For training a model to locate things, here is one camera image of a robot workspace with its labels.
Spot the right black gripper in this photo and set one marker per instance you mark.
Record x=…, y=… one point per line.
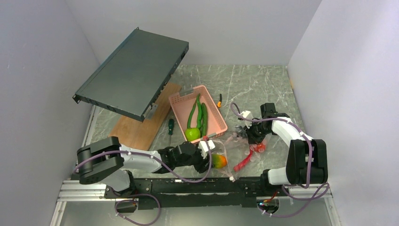
x=252, y=139

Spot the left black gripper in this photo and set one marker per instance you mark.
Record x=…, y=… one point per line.
x=202, y=167

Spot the red fake chili pepper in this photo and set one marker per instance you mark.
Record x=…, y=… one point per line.
x=243, y=163

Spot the orange fake fruit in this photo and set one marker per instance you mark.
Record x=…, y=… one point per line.
x=218, y=161

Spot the green fake apple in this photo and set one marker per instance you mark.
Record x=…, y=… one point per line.
x=192, y=134

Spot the clear zip top bag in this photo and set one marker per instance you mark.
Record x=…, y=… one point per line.
x=235, y=147

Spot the thin green fake chili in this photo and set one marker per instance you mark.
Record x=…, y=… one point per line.
x=191, y=115

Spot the dark green fake cucumber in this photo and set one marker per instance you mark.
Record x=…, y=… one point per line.
x=204, y=120

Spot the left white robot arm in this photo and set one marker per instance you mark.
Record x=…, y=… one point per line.
x=109, y=162

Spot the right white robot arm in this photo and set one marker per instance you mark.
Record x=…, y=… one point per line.
x=307, y=157

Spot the pink perforated plastic basket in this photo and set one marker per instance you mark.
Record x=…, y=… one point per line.
x=182, y=103

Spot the black orange small tool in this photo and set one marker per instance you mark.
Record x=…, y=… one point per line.
x=219, y=103

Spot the brown wooden board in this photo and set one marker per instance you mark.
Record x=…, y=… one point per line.
x=140, y=135

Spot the dark green rack server chassis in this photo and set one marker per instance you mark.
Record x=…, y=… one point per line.
x=133, y=76

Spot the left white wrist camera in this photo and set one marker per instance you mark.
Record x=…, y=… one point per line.
x=206, y=147

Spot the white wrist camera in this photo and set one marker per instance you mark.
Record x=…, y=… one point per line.
x=248, y=115
x=206, y=147

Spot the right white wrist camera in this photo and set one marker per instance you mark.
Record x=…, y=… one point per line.
x=248, y=115

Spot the green handled screwdriver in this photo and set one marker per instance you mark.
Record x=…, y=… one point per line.
x=171, y=123

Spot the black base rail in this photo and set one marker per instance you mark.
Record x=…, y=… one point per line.
x=245, y=192

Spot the aluminium frame rail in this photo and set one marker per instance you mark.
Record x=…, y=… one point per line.
x=72, y=190

